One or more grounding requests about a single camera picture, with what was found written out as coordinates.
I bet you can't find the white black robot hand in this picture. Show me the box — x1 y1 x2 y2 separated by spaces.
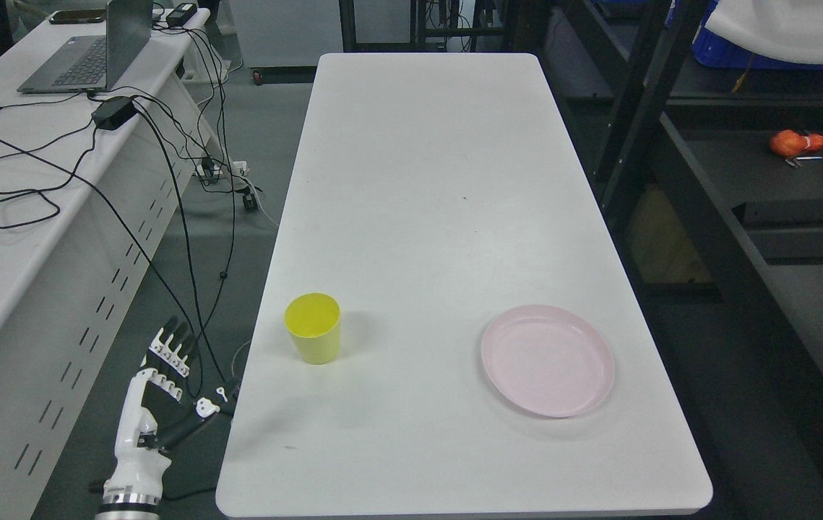
102 316 241 500

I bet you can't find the yellow plastic cup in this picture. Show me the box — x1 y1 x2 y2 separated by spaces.
283 292 341 365

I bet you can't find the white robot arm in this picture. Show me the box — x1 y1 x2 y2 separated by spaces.
94 493 160 519

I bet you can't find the black metal shelf rack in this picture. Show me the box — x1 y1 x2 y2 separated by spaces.
506 1 823 519

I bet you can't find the white side desk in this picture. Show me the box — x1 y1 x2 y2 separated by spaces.
0 12 220 519

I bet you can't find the white power strip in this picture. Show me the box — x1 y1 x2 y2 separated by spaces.
194 158 250 184

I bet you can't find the black power adapter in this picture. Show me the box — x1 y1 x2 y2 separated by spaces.
91 96 138 131

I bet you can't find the white work table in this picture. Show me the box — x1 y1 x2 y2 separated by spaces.
216 53 714 519

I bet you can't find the grey laptop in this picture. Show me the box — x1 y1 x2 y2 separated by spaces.
17 1 154 93

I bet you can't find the pink plastic plate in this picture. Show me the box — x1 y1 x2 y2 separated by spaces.
481 304 616 419

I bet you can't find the black smartphone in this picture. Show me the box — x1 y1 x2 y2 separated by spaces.
48 9 107 25

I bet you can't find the orange mesh bag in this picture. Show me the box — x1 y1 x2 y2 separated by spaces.
769 129 823 158

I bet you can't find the black looped cable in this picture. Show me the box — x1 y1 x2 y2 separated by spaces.
0 108 105 230

